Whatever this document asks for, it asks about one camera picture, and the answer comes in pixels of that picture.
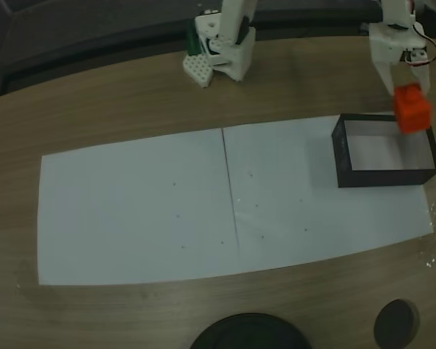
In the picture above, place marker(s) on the orange cube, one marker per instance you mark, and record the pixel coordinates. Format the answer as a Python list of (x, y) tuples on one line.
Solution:
[(412, 109)]

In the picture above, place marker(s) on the black open box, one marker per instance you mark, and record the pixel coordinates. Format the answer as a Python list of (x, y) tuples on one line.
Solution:
[(381, 178)]

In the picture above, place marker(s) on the white perforated mounting plate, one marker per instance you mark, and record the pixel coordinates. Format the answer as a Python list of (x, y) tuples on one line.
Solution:
[(198, 69)]

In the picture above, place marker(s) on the green clamp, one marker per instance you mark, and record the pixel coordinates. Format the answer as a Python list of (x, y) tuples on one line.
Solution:
[(193, 41)]

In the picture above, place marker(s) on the black round table grommet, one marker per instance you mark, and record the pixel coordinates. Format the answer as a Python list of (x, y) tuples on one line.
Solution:
[(396, 323)]

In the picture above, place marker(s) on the large black round object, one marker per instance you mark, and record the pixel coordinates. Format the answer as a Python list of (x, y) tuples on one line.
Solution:
[(250, 332)]

